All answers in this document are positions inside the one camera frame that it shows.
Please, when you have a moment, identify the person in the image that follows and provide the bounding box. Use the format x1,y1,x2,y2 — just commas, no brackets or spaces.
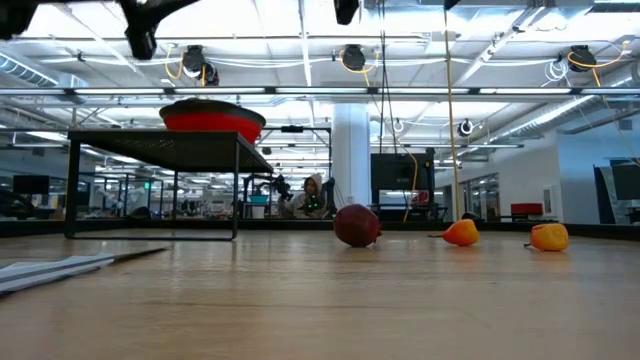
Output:
279,172,326,220

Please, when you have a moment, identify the wooden table with black edge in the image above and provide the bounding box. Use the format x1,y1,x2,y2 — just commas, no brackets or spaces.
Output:
0,217,640,241

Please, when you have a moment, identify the dark desk monitor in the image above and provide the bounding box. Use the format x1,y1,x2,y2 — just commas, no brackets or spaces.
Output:
12,174,51,196

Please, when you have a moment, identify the white square pillar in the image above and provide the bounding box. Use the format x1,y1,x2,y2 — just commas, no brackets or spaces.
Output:
331,102,373,211

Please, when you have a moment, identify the blue-handled table knife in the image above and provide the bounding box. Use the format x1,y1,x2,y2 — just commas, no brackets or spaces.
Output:
0,245,171,296

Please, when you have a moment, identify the small orange pepper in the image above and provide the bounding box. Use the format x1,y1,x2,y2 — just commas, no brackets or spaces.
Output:
428,218,481,248
523,222,571,253

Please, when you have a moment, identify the black ceiling cable reel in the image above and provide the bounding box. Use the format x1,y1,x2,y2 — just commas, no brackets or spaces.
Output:
567,43,599,74
180,43,221,87
339,43,369,72

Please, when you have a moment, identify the red box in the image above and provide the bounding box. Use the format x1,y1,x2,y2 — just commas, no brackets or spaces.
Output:
510,201,545,218

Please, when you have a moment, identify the dark red plum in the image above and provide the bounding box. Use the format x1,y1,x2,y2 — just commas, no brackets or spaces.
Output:
332,203,384,249

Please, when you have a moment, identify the black hanging cable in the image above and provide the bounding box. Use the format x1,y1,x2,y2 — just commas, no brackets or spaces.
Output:
377,0,401,156

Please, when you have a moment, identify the background black station frame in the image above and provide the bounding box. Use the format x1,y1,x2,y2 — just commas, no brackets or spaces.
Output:
257,124,334,187

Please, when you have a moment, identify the black monitor cart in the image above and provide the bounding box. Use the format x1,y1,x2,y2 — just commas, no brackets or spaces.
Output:
370,151,437,222

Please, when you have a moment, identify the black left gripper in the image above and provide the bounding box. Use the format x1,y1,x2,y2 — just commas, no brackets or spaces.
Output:
117,0,201,61

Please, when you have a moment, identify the silver ventilation duct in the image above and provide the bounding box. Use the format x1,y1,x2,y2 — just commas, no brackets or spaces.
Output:
0,51,90,90

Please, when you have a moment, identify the black perforated metal shelf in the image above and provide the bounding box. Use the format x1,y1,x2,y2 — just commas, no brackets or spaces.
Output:
63,128,275,242

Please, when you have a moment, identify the dark wall screen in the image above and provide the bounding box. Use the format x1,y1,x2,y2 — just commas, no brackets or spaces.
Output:
593,158,640,226

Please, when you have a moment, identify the red collapsible colander grey rim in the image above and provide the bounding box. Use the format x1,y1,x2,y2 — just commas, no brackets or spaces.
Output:
158,97,267,146

